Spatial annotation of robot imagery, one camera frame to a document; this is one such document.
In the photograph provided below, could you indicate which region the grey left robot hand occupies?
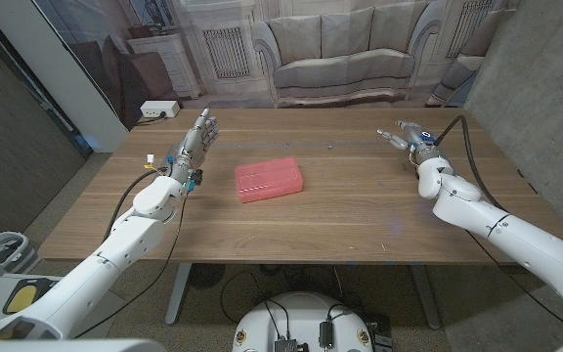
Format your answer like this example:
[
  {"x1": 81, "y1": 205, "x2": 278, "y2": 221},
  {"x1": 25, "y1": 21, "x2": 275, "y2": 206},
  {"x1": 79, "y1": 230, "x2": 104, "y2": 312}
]
[{"x1": 167, "y1": 108, "x2": 220, "y2": 186}]

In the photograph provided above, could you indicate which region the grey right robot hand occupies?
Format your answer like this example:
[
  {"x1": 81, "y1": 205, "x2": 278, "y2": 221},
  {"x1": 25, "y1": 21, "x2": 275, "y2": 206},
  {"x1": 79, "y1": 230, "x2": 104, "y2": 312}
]
[{"x1": 376, "y1": 120, "x2": 452, "y2": 167}]

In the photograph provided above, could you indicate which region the pink plastic case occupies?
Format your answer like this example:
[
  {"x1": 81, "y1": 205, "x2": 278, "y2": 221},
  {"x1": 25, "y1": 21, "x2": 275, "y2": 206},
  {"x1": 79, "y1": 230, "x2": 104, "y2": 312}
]
[{"x1": 234, "y1": 155, "x2": 305, "y2": 204}]

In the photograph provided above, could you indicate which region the white power strip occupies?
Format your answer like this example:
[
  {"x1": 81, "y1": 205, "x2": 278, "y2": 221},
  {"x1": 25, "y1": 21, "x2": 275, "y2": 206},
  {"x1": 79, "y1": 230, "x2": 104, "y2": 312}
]
[{"x1": 139, "y1": 100, "x2": 181, "y2": 119}]

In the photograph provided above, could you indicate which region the printed living room backdrop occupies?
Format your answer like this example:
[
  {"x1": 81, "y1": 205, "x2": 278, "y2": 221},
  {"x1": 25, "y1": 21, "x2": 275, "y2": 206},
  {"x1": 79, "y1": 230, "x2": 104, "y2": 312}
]
[{"x1": 31, "y1": 0, "x2": 522, "y2": 131}]

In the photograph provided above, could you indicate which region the black round floor disc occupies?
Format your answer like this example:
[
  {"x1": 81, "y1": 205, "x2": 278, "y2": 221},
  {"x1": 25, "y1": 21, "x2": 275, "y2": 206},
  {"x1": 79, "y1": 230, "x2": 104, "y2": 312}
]
[{"x1": 188, "y1": 263, "x2": 227, "y2": 290}]

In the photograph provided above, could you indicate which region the grey table leg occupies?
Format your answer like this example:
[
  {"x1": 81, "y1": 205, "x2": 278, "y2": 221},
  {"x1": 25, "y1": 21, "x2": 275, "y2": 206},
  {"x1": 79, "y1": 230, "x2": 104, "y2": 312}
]
[
  {"x1": 164, "y1": 262, "x2": 193, "y2": 327},
  {"x1": 411, "y1": 263, "x2": 443, "y2": 331}
]

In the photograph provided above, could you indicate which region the black floor power strip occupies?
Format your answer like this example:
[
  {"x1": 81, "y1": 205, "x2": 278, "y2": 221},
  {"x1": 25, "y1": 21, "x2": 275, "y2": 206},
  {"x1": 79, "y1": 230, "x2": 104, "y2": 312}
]
[{"x1": 371, "y1": 312, "x2": 394, "y2": 352}]

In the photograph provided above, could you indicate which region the white robot torso base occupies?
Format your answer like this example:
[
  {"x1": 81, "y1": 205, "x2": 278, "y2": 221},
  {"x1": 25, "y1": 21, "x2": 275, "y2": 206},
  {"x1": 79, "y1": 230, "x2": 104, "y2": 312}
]
[{"x1": 231, "y1": 291, "x2": 375, "y2": 352}]

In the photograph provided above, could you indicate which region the black adapter on torso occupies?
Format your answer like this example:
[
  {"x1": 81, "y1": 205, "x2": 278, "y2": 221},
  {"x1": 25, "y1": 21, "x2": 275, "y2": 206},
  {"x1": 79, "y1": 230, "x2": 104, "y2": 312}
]
[{"x1": 318, "y1": 320, "x2": 335, "y2": 349}]

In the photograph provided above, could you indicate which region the yellow and black pad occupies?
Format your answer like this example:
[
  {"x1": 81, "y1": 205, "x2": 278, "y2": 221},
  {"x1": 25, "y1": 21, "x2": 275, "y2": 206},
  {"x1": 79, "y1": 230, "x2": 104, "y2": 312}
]
[{"x1": 2, "y1": 277, "x2": 61, "y2": 315}]

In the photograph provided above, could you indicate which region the white robot chest edge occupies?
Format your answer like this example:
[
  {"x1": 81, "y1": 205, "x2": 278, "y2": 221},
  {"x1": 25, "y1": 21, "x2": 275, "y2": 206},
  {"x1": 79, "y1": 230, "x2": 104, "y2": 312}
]
[{"x1": 0, "y1": 338, "x2": 168, "y2": 352}]

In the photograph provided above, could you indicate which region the white connector with yellow wires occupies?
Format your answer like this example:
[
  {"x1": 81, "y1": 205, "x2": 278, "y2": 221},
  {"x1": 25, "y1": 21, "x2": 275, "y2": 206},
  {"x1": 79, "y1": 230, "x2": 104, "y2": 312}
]
[{"x1": 144, "y1": 154, "x2": 168, "y2": 175}]

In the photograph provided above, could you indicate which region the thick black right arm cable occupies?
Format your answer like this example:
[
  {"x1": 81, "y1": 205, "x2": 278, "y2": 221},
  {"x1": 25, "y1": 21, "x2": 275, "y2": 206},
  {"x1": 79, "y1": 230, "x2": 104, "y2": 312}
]
[{"x1": 432, "y1": 114, "x2": 510, "y2": 214}]

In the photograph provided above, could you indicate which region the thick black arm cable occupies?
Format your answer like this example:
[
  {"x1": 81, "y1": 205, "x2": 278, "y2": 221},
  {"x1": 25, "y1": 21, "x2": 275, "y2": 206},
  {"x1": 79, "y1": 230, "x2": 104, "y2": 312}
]
[
  {"x1": 432, "y1": 114, "x2": 510, "y2": 214},
  {"x1": 103, "y1": 168, "x2": 173, "y2": 243}
]

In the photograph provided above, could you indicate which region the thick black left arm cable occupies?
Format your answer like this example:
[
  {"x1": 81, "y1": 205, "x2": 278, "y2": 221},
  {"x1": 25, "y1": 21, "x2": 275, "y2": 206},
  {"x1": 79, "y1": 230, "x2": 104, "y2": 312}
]
[{"x1": 103, "y1": 168, "x2": 173, "y2": 243}]

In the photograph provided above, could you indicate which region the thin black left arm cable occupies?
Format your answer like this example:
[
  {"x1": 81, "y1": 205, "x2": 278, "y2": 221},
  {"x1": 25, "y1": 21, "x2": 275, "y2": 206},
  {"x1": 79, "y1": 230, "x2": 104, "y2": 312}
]
[{"x1": 72, "y1": 193, "x2": 189, "y2": 340}]

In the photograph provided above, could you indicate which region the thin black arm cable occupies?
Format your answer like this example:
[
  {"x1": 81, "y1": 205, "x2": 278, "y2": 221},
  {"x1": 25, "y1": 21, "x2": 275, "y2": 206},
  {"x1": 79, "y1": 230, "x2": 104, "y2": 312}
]
[
  {"x1": 464, "y1": 229, "x2": 563, "y2": 339},
  {"x1": 72, "y1": 193, "x2": 189, "y2": 340}
]

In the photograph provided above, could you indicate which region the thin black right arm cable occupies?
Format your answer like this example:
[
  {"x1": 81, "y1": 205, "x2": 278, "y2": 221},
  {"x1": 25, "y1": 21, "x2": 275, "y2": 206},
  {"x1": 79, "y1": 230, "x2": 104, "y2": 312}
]
[{"x1": 464, "y1": 229, "x2": 563, "y2": 339}]

